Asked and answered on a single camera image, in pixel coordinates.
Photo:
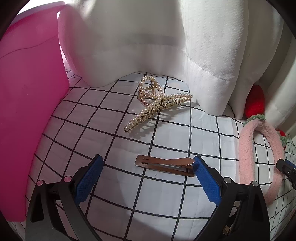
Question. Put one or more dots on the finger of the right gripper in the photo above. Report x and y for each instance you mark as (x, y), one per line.
(290, 164)

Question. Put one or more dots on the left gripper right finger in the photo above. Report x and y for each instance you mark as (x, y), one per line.
(241, 211)

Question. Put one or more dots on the pink fuzzy strawberry headband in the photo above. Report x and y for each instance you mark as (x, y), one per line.
(260, 147)

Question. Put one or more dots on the brown snap hair clip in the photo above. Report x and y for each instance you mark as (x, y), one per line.
(179, 166)

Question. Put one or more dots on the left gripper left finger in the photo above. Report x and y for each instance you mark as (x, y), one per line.
(43, 219)

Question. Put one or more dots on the pearl gold hair claw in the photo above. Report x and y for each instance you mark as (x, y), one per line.
(151, 95)

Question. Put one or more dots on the pink storage box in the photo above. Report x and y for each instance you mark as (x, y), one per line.
(33, 81)

